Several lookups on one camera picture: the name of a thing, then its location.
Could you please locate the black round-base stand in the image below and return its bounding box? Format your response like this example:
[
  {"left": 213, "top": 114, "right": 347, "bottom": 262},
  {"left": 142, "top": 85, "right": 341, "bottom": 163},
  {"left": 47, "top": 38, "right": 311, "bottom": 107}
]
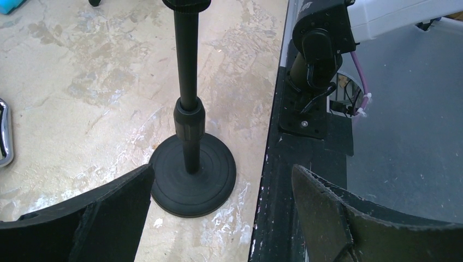
[{"left": 149, "top": 1, "right": 237, "bottom": 218}]

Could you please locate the black poker chip case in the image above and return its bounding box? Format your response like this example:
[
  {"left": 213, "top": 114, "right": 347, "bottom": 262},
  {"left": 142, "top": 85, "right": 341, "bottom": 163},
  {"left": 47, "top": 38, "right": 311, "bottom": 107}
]
[{"left": 1, "top": 99, "right": 14, "bottom": 168}]

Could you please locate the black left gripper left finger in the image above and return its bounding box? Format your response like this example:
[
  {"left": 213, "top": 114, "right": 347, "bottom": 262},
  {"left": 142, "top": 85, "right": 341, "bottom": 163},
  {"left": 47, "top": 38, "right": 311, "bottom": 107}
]
[{"left": 1, "top": 165, "right": 155, "bottom": 261}]

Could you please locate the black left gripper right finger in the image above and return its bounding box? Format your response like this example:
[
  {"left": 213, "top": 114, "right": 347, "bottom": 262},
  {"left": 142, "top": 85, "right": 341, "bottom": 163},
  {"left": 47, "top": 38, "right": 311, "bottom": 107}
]
[{"left": 292, "top": 165, "right": 462, "bottom": 261}]

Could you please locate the black tripod shock-mount stand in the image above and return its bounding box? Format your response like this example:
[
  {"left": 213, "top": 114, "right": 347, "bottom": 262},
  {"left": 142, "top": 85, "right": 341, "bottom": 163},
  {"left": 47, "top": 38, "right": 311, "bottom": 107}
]
[{"left": 88, "top": 0, "right": 102, "bottom": 7}]

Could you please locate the blue microphone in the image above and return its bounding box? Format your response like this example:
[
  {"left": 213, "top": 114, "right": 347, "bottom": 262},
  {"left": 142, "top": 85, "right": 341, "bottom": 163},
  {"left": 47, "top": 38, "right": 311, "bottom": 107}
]
[{"left": 0, "top": 0, "right": 25, "bottom": 15}]

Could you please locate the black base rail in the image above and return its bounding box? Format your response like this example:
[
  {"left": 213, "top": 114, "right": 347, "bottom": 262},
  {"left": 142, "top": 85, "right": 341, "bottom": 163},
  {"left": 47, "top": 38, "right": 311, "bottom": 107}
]
[{"left": 248, "top": 39, "right": 355, "bottom": 262}]

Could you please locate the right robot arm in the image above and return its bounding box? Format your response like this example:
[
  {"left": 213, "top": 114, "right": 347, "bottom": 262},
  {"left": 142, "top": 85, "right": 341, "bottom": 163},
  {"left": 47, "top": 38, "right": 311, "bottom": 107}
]
[{"left": 292, "top": 1, "right": 462, "bottom": 93}]

